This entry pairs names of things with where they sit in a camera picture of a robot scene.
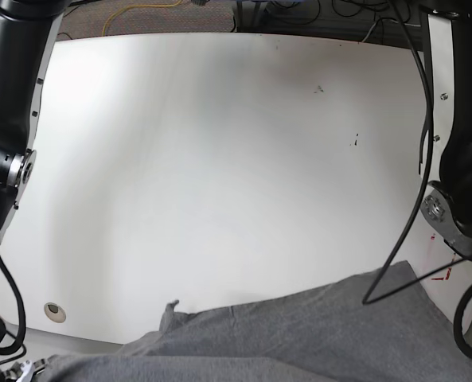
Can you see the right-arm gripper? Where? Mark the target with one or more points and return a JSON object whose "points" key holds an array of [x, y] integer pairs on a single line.
{"points": [[26, 371]]}

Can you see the grey T-shirt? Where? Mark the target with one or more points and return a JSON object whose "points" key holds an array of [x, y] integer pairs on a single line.
{"points": [[322, 334]]}

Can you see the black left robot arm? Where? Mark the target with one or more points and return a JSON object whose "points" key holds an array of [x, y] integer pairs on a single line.
{"points": [[447, 50]]}

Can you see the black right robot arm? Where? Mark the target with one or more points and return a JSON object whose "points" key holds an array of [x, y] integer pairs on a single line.
{"points": [[28, 32]]}

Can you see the left table cable grommet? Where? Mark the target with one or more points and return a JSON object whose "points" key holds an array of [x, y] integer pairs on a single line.
{"points": [[54, 312]]}

